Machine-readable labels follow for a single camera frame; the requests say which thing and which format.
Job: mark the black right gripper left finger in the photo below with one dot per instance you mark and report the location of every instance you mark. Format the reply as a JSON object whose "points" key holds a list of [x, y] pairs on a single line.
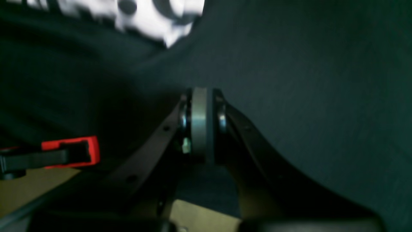
{"points": [[189, 123]]}

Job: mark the black table cloth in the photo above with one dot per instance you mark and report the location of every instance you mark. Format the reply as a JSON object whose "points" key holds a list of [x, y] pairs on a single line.
{"points": [[327, 82]]}

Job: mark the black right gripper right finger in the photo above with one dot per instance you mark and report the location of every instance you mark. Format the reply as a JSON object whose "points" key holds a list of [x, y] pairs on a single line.
{"points": [[300, 203]]}

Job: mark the pink T-shirt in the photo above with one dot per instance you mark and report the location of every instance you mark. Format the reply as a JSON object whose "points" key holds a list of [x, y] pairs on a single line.
{"points": [[165, 21]]}

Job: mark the red and blue clamp tool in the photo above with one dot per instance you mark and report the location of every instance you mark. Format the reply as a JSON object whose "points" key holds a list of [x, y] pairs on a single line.
{"points": [[66, 153]]}

